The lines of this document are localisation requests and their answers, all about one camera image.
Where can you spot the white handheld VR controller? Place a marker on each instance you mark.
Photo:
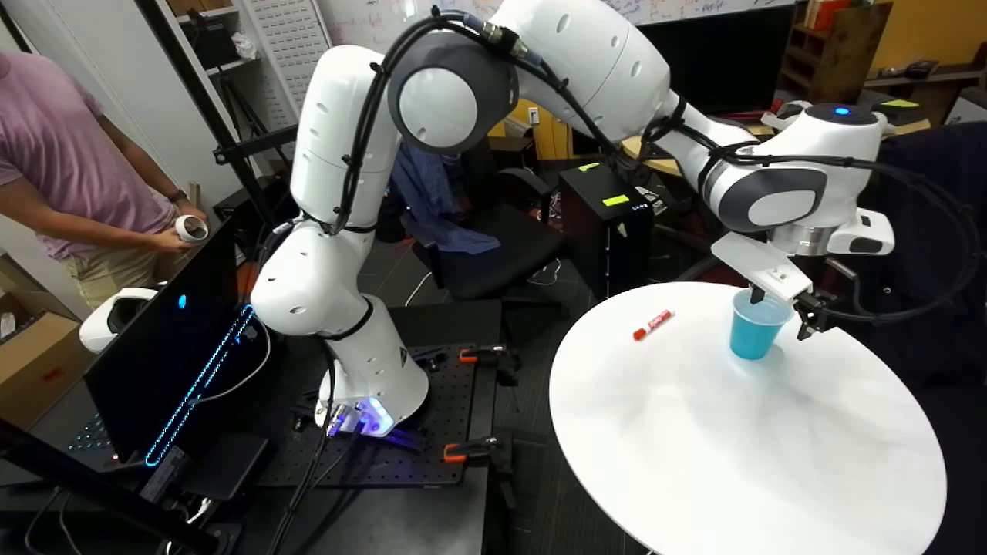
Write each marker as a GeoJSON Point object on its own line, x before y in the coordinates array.
{"type": "Point", "coordinates": [188, 227]}

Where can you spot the black laptop with blue lines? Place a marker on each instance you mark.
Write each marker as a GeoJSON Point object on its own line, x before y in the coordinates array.
{"type": "Point", "coordinates": [164, 360]}

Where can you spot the black tripod bar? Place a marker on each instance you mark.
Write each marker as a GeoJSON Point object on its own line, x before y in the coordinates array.
{"type": "Point", "coordinates": [62, 466]}

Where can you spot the black power brick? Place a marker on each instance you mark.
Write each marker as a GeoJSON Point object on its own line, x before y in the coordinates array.
{"type": "Point", "coordinates": [226, 464]}

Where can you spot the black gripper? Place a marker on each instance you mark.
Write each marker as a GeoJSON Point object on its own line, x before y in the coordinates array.
{"type": "Point", "coordinates": [820, 280]}

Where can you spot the black office chair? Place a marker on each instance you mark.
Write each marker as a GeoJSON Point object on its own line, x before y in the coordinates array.
{"type": "Point", "coordinates": [494, 256]}
{"type": "Point", "coordinates": [951, 155]}

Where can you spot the orange and black clamp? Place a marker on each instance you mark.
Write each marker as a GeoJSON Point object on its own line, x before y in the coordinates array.
{"type": "Point", "coordinates": [465, 451]}
{"type": "Point", "coordinates": [483, 354]}

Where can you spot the white pegboard panel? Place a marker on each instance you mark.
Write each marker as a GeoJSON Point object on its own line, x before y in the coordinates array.
{"type": "Point", "coordinates": [288, 51]}

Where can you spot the blue plastic cup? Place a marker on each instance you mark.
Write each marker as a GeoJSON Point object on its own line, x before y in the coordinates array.
{"type": "Point", "coordinates": [760, 333]}

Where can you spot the black box with green stickers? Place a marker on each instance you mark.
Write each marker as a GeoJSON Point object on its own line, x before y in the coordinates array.
{"type": "Point", "coordinates": [611, 220]}

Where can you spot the white VR headset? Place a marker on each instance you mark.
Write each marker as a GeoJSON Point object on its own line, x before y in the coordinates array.
{"type": "Point", "coordinates": [109, 323]}
{"type": "Point", "coordinates": [794, 110]}

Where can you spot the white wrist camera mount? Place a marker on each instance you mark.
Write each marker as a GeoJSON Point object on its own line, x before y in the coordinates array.
{"type": "Point", "coordinates": [760, 265]}

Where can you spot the black breadboard robot table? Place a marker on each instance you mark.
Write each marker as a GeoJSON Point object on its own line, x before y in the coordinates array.
{"type": "Point", "coordinates": [412, 494]}

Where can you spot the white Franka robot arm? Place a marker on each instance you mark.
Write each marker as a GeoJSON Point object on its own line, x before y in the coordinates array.
{"type": "Point", "coordinates": [340, 132]}

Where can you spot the person's hand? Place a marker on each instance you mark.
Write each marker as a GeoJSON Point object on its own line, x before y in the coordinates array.
{"type": "Point", "coordinates": [164, 242]}

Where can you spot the red and white marker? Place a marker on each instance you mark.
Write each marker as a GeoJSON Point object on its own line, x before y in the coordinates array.
{"type": "Point", "coordinates": [651, 325]}

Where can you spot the black monitor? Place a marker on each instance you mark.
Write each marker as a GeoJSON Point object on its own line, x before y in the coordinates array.
{"type": "Point", "coordinates": [741, 64]}

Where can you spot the person in pink shirt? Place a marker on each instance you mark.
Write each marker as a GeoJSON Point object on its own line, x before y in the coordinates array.
{"type": "Point", "coordinates": [62, 155]}

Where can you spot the brown wooden shelf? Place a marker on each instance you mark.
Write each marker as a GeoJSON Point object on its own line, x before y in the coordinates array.
{"type": "Point", "coordinates": [837, 55]}

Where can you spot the blue jacket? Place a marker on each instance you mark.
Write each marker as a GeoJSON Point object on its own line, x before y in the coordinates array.
{"type": "Point", "coordinates": [433, 204]}

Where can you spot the brown cardboard box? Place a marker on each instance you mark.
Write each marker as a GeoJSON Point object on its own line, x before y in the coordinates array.
{"type": "Point", "coordinates": [34, 360]}

